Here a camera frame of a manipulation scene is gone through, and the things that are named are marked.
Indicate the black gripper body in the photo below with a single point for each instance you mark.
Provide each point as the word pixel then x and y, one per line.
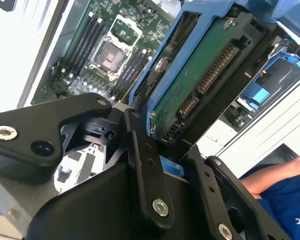
pixel 90 212

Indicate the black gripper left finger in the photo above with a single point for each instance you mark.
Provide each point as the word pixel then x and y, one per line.
pixel 27 125

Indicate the hard disk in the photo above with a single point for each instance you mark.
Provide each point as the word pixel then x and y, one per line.
pixel 190 87

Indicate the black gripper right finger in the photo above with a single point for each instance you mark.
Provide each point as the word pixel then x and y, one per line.
pixel 215 200

